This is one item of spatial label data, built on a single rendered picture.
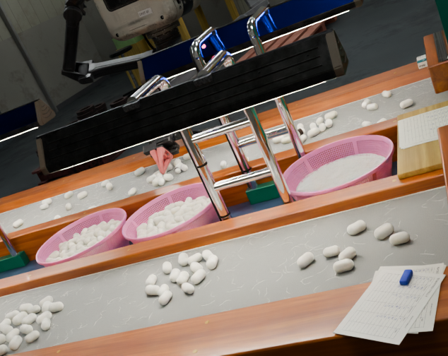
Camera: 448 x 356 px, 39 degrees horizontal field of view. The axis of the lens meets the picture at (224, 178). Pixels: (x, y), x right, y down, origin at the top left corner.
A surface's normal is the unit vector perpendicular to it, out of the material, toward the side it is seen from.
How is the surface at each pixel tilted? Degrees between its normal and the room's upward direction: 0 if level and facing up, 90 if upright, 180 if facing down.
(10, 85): 90
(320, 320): 0
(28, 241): 90
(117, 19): 90
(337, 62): 58
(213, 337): 0
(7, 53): 90
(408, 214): 0
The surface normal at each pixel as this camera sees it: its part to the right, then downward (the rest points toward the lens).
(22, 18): 0.82, -0.16
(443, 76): -0.24, 0.44
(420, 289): -0.39, -0.86
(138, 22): -0.42, 0.48
